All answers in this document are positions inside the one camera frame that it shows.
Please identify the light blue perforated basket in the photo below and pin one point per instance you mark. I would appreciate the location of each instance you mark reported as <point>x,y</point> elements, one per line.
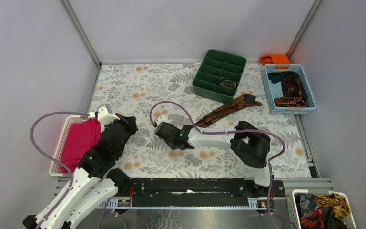
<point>274,90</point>

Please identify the brown red floral tie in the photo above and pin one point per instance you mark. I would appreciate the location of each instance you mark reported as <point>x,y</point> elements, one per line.
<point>237,104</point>

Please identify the magenta cloth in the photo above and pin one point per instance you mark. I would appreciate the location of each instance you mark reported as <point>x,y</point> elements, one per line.
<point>81,137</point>

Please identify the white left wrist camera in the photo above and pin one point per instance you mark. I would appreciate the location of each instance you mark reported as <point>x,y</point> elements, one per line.
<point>104,115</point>

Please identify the white perforated basket left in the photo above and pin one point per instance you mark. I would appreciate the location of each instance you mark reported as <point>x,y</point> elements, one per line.
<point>55,168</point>

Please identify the orange cloth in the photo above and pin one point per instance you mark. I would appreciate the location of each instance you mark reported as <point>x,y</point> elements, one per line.
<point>274,59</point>

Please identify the colourful ties in white basket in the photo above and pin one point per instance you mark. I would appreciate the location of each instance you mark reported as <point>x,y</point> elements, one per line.
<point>322,211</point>

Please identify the green compartment organizer tray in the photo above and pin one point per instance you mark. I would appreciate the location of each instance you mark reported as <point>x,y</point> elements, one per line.
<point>217,64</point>

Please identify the rolled patterned tie in tray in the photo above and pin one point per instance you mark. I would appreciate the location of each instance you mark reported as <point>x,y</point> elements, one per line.
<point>227,83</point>

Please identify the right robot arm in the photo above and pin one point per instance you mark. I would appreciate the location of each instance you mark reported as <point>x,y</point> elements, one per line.
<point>246,141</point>

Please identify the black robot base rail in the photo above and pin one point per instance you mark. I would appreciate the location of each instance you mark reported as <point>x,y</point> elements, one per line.
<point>197,192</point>

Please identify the ties in blue basket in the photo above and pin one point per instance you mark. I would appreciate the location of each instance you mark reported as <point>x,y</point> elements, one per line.
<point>292,89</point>

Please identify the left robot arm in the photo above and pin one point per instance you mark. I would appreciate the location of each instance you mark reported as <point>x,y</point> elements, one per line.
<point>93,181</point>

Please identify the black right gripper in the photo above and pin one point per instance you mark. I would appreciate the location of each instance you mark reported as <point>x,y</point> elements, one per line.
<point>171,146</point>

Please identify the white basket bottom right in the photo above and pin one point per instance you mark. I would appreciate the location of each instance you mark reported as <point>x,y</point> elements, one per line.
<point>349,221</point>

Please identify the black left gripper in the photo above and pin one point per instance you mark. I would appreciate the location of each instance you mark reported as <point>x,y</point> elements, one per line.
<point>125,125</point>

